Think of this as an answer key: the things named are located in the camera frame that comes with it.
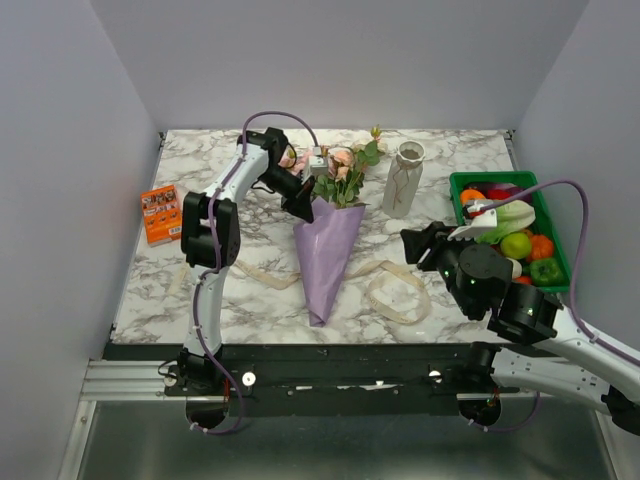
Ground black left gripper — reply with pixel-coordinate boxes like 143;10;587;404
257;166;315;224

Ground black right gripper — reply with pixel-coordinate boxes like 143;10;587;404
399;220;477;316

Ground purple wrapping paper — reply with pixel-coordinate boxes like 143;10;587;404
293;197;366;327

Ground pink flower bouquet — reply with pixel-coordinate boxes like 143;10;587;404
277;124;390;211

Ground cream ribbon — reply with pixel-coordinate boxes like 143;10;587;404
167;258;432;326

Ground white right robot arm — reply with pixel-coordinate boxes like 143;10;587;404
401;222;639;434

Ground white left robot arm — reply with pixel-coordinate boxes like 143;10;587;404
177;127;315;395

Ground white ceramic vase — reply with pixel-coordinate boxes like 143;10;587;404
382;141;425;219

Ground orange fruit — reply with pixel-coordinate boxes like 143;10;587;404
459;189;486;206

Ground green plastic crate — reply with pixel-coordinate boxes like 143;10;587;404
448;170;574;294

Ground red purple vegetables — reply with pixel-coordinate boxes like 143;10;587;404
466;182;524;201

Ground green apple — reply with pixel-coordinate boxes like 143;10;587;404
500;232;532;260

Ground green lettuce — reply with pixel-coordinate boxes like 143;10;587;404
476;200;536;245

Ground orange mini pumpkin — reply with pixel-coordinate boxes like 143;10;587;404
528;234;555;263

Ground green bell pepper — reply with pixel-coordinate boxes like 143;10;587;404
529;257;565;287

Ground orange cardboard box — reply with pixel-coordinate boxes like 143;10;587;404
140;185;182;246

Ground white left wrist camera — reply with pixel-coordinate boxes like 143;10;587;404
306;146;330;177

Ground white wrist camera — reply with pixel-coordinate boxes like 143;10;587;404
447;199;498;241
306;146;330;177

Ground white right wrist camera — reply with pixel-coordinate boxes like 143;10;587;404
447;199;498;241

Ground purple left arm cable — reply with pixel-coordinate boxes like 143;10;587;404
187;112;321;436

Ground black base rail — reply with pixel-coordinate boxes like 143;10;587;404
165;342;502;418

